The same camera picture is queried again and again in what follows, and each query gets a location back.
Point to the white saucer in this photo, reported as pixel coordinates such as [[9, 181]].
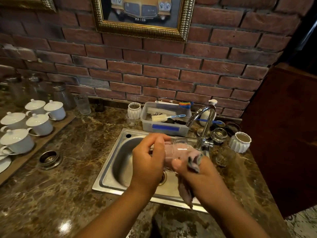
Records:
[[4, 163]]

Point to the person's right thumb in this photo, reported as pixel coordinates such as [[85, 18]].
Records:
[[179, 165]]

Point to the small clear glass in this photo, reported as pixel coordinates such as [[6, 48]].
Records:
[[130, 120]]

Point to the chrome faucet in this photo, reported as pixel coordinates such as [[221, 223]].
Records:
[[204, 126]]

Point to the metal counter drain cup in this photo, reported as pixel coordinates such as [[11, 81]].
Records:
[[49, 159]]

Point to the textured clear tumbler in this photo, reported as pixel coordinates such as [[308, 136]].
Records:
[[83, 105]]

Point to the person's left thumb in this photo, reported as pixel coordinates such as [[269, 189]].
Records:
[[158, 139]]

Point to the clear plastic tub blue tape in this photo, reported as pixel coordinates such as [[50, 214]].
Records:
[[163, 128]]

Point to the stainless steel sink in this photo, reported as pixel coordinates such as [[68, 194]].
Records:
[[116, 168]]

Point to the dark wooden cabinet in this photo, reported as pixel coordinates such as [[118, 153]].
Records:
[[282, 136]]

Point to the small dark glass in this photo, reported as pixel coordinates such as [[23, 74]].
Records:
[[99, 106]]

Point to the dark round coaster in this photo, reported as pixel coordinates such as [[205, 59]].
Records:
[[232, 127]]

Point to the clear drinking glass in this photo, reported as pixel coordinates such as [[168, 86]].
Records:
[[177, 148]]

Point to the wooden tray board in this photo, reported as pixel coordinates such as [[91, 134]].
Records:
[[47, 143]]

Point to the person's right hand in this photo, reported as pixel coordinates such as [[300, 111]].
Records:
[[200, 174]]

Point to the white lidded teacup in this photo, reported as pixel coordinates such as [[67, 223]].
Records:
[[13, 120], [55, 111], [17, 141], [35, 106], [40, 125]]

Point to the rainbow coloured brush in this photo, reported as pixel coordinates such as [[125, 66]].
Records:
[[186, 105]]

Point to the white soap pump bottle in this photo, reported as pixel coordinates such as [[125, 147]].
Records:
[[213, 106]]

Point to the person's left hand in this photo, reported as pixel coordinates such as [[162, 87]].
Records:
[[145, 166]]

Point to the person's left forearm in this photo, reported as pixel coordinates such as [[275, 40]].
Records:
[[118, 213]]

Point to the clear short glass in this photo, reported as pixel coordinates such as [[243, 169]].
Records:
[[224, 157]]

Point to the white bristle brush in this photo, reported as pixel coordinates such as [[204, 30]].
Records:
[[161, 112]]

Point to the pink cleaning cloth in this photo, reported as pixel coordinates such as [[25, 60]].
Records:
[[187, 193]]

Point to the gold framed car picture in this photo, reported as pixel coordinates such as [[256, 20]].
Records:
[[141, 12]]

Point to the gold picture frame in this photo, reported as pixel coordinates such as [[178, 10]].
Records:
[[44, 3]]

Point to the metal sink strainer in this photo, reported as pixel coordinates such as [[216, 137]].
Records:
[[218, 136]]

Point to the person's right forearm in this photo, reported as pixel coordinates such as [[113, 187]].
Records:
[[230, 213]]

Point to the white ribbed ceramic cup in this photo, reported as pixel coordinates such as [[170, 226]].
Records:
[[134, 111], [239, 142]]

